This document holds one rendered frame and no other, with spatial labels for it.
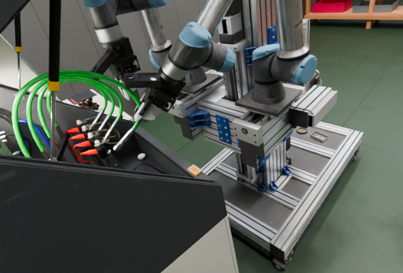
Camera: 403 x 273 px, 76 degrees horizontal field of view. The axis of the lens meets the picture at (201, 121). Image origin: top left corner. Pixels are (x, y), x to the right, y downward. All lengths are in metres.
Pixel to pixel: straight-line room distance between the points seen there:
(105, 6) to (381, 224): 1.96
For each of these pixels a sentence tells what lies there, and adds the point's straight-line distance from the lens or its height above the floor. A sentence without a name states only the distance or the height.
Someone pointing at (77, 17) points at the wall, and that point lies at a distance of 3.01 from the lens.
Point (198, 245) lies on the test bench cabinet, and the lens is 1.02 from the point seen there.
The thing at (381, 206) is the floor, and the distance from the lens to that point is 2.22.
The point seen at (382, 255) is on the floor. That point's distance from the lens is 1.98.
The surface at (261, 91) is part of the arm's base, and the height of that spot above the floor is 1.09.
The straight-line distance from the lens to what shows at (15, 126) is 0.92.
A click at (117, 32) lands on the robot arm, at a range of 0.89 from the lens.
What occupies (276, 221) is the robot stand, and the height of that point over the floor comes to 0.21.
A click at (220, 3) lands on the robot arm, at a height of 1.49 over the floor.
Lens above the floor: 1.61
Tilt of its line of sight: 31 degrees down
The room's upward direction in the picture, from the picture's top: 12 degrees counter-clockwise
